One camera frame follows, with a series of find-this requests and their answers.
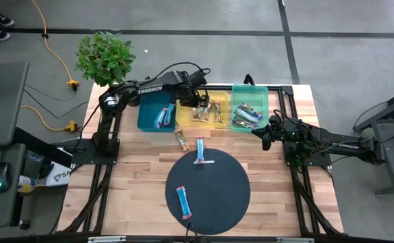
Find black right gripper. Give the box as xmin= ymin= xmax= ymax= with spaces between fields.
xmin=251 ymin=114 xmax=285 ymax=152

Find dark blue granola bar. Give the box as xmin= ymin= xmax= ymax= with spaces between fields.
xmin=231 ymin=116 xmax=259 ymax=130

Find white blue granola bar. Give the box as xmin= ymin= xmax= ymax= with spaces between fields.
xmin=234 ymin=107 xmax=261 ymax=123

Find green brown granola bar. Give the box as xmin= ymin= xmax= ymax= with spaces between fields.
xmin=173 ymin=128 xmax=191 ymax=153

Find yellow translucent plastic bin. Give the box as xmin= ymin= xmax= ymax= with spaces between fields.
xmin=175 ymin=88 xmax=230 ymax=130

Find green translucent plastic bin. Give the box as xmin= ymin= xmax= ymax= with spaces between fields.
xmin=230 ymin=84 xmax=270 ymax=134

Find blue plastic bin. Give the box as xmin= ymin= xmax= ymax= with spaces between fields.
xmin=137 ymin=83 xmax=179 ymax=133

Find round dark woven placemat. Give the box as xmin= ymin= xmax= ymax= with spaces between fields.
xmin=165 ymin=148 xmax=252 ymax=236

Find green leafy plant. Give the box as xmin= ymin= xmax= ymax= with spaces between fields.
xmin=74 ymin=30 xmax=138 ymax=88

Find white printed box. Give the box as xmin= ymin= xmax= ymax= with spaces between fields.
xmin=45 ymin=163 xmax=73 ymax=188

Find yellow white bottle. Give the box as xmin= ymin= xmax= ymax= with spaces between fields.
xmin=17 ymin=175 xmax=38 ymax=194

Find grey desk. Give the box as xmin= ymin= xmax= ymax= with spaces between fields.
xmin=0 ymin=60 xmax=30 ymax=230

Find black computer mouse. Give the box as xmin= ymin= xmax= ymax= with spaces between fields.
xmin=0 ymin=162 xmax=12 ymax=193

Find silver metal bracket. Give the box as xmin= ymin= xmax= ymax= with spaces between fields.
xmin=277 ymin=237 xmax=315 ymax=243
xmin=88 ymin=236 xmax=127 ymax=243

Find yellow extension cord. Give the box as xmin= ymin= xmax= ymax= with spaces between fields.
xmin=20 ymin=105 xmax=80 ymax=132

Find thin black cable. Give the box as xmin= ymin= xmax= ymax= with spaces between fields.
xmin=24 ymin=84 xmax=78 ymax=102
xmin=24 ymin=89 xmax=90 ymax=119

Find orange extension cord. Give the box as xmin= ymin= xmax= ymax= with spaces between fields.
xmin=30 ymin=0 xmax=80 ymax=91

